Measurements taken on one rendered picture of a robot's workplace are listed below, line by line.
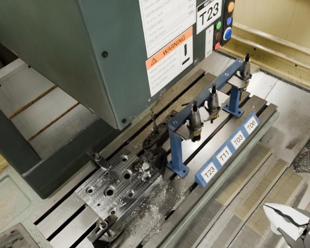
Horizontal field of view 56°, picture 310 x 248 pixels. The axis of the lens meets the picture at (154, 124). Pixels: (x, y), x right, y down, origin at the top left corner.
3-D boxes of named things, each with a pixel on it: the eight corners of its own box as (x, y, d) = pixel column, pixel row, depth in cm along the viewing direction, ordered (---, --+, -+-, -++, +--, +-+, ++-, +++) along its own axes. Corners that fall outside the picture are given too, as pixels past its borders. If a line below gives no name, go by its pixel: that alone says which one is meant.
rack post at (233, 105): (244, 111, 150) (253, 67, 127) (238, 118, 148) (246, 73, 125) (227, 103, 155) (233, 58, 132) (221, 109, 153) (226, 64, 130)
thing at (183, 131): (197, 133, 107) (197, 132, 106) (188, 142, 105) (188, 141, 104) (183, 124, 110) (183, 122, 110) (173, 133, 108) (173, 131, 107)
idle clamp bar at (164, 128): (181, 121, 151) (180, 112, 146) (150, 156, 139) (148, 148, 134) (173, 117, 153) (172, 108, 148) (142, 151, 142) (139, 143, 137)
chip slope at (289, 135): (317, 129, 172) (333, 98, 152) (252, 217, 144) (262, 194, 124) (196, 70, 216) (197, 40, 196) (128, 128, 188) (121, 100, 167)
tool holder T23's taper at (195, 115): (192, 114, 110) (192, 102, 105) (203, 119, 108) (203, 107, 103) (186, 123, 108) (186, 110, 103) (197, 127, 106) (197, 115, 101)
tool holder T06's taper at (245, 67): (243, 67, 124) (245, 54, 118) (252, 72, 121) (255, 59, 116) (237, 73, 122) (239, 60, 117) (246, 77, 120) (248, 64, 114)
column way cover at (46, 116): (114, 106, 162) (88, 23, 123) (42, 164, 143) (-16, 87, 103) (108, 102, 165) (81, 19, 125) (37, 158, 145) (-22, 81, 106)
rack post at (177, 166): (190, 170, 133) (189, 130, 110) (182, 178, 130) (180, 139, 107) (173, 158, 137) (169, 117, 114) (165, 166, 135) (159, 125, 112)
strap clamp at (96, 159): (115, 175, 135) (107, 158, 123) (110, 180, 133) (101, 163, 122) (97, 160, 141) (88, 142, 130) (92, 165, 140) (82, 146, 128)
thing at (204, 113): (215, 115, 111) (215, 113, 111) (207, 124, 109) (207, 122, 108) (201, 107, 115) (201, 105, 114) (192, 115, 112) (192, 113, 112)
